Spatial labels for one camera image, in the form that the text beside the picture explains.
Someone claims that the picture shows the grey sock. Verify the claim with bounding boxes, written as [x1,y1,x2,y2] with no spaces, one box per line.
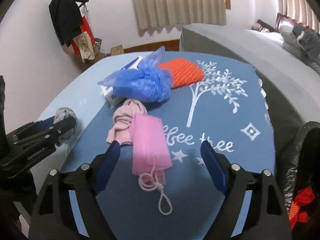
[53,107,78,147]

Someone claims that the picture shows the orange foam net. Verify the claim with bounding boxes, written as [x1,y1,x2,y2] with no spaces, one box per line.
[158,58,204,89]
[289,186,315,230]

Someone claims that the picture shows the blue white cardboard box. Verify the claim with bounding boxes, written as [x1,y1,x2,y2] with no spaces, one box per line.
[98,56,143,108]

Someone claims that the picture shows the pink mesh cloth with cord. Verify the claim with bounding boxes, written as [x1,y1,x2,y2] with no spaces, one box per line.
[129,113,173,216]

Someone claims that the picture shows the blue plastic bag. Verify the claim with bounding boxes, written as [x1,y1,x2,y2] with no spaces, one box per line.
[98,46,174,104]

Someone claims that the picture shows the light pink sock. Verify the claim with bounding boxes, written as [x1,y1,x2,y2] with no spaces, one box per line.
[106,99,147,146]

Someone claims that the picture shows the beige tote bag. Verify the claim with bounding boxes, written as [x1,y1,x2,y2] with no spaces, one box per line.
[72,31,95,60]

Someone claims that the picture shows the striped basket bag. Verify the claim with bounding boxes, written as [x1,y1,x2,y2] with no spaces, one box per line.
[93,38,102,56]

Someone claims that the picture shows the brown paper bag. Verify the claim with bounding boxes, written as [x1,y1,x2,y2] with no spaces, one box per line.
[110,45,124,56]

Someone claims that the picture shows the blue tree pattern tablecloth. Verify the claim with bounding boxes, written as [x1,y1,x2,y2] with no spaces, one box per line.
[32,52,275,239]

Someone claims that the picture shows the red hanging bag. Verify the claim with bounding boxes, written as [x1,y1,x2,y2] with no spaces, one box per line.
[71,16,95,60]

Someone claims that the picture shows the black jacket on rack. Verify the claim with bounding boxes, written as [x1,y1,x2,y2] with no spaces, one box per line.
[49,0,83,47]

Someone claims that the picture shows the grey covered bed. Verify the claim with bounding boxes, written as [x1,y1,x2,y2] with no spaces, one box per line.
[179,23,320,160]

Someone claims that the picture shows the orange foam net on table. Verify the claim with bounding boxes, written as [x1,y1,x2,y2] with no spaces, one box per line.
[158,58,204,89]

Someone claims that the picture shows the beige curtain centre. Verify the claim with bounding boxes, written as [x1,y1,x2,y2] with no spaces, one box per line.
[132,0,227,31]

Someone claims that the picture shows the beige curtain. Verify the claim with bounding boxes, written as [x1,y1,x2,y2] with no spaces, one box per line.
[132,0,227,31]
[278,0,319,33]

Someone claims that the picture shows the grey pillows stack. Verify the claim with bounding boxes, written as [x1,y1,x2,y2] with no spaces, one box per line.
[279,25,319,67]

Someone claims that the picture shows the dark grey folded blanket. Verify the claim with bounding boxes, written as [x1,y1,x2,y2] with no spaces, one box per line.
[292,25,319,63]

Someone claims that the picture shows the dark items on bed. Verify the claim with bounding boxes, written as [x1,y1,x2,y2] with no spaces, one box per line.
[251,20,275,33]

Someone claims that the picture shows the wooden headboard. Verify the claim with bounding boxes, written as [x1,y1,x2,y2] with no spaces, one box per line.
[275,13,308,32]

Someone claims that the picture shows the beige curtain right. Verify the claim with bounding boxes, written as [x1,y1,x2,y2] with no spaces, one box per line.
[278,0,319,33]

